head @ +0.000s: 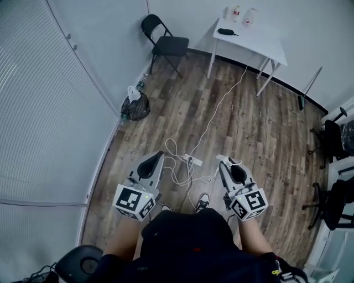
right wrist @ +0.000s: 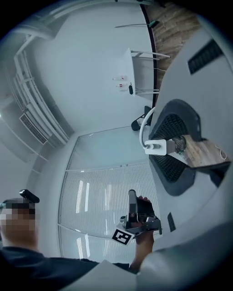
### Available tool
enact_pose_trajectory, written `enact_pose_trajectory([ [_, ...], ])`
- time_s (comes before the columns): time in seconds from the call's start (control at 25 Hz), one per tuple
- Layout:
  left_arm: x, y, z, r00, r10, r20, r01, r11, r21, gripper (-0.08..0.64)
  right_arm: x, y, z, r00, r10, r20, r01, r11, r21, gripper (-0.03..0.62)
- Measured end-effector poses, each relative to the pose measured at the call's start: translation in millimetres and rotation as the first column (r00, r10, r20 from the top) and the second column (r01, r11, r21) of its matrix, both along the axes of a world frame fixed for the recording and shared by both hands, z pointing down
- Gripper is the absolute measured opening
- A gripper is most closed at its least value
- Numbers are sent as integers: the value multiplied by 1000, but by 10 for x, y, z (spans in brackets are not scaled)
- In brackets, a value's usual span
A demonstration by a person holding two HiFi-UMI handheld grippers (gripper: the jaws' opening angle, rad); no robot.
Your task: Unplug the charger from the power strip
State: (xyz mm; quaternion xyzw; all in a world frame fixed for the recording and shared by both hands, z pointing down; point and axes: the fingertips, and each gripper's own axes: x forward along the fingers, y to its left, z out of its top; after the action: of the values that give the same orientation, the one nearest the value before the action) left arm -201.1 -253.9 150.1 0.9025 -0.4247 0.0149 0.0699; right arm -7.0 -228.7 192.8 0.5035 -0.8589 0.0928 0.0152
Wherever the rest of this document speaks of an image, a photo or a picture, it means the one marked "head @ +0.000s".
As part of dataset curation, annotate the white table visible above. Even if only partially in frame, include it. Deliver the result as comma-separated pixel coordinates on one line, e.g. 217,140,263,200
207,17,289,97

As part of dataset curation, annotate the person's right sneaker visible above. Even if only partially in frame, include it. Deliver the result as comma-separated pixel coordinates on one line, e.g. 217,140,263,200
195,193,210,214

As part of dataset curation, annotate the black zip case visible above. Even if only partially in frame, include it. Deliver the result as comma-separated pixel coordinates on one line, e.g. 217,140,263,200
217,28,240,37

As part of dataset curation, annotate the black padded chair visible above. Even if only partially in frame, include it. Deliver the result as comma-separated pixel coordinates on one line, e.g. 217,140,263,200
54,244,105,283

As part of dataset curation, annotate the white plastic bag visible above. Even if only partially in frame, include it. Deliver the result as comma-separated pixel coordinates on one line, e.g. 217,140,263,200
127,85,142,101

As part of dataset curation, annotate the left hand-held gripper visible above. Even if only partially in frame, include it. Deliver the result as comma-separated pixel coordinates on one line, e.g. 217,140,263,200
112,151,166,221

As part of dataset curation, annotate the plastic-wrapped black chair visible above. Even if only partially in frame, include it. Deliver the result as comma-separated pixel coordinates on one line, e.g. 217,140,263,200
339,120,354,153

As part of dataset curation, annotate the clear water bottle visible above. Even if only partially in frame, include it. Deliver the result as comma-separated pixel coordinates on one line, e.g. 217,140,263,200
230,5,242,23
242,8,258,29

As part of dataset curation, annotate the black rubbish bag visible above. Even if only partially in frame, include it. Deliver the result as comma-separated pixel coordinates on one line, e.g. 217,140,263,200
120,92,152,122

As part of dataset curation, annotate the white power strip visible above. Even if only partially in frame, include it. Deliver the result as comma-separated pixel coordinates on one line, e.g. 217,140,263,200
183,153,203,167

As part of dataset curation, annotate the grey-handled green broom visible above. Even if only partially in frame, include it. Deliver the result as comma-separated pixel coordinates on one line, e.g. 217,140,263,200
298,66,323,111

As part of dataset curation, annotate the black folding chair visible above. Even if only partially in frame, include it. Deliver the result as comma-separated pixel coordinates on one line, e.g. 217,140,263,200
140,13,190,78

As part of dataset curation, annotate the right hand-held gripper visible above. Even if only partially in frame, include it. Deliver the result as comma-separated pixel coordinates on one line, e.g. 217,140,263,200
218,159,269,222

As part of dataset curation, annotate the thin black power cable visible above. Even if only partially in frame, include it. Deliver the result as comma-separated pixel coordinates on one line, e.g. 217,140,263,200
179,155,195,214

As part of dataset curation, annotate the person's right forearm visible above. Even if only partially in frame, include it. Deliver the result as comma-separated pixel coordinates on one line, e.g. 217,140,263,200
237,217,277,256

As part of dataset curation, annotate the person's black shirt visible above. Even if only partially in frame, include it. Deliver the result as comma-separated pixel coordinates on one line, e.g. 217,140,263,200
93,207,309,283

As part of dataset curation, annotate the person's left forearm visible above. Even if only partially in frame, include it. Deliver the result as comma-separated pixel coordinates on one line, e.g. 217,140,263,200
102,217,142,256

